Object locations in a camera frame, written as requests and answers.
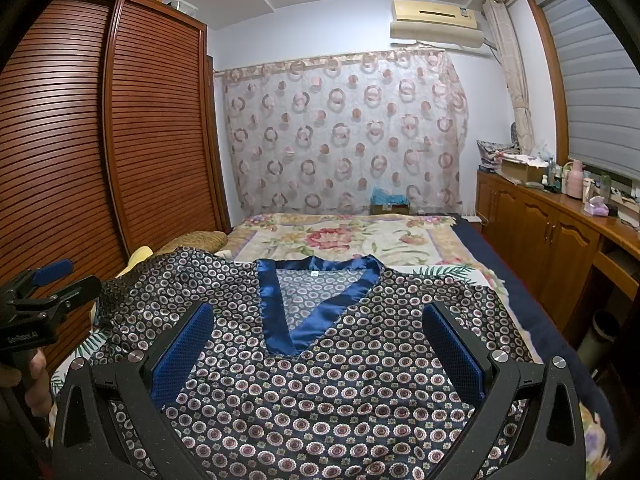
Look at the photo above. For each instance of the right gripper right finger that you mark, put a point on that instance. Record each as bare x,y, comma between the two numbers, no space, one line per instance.
548,444

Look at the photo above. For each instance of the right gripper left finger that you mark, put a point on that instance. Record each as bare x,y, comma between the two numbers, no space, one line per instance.
111,423

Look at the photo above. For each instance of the navy circle-patterned satin top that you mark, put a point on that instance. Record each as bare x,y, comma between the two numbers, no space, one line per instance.
310,359

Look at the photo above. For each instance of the person's left hand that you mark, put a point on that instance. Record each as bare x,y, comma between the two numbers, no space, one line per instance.
37,387

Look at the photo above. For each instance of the navy blue bed sheet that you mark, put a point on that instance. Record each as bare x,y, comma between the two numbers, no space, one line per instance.
547,340

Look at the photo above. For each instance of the small grey waste bin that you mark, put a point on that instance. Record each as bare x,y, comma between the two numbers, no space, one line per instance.
593,345

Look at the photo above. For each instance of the gold patterned folded blanket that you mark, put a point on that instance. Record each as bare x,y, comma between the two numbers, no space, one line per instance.
210,241

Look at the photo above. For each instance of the palm leaf print sheet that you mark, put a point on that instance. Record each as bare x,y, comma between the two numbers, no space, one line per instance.
75,359

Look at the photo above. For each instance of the brown louvered wardrobe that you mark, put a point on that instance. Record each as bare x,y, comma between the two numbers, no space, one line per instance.
108,136

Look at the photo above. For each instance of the long wooden sideboard cabinet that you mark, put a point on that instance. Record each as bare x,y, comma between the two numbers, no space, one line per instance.
574,265

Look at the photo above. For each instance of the floral beige quilt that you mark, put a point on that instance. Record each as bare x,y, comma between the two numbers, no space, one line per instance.
396,240

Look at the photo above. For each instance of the purple tissue pouch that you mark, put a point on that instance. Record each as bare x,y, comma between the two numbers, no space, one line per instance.
596,206

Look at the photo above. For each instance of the pink thermos jug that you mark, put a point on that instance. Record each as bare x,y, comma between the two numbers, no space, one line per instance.
574,175

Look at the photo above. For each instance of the open cardboard box on cabinet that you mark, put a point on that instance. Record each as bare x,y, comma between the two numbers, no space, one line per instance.
522,168

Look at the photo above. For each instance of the cardboard box with blue cloth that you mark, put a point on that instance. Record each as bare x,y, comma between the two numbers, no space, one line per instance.
383,202

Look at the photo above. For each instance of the pink circle-patterned curtain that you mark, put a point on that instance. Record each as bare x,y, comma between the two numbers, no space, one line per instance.
321,135

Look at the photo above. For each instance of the grey window roller blind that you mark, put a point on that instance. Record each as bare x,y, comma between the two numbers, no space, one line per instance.
601,87

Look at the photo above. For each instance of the tied beige window curtain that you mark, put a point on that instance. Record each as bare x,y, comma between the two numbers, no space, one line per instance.
502,29

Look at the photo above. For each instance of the beige wall air conditioner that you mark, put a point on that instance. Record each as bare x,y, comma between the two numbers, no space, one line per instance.
426,22

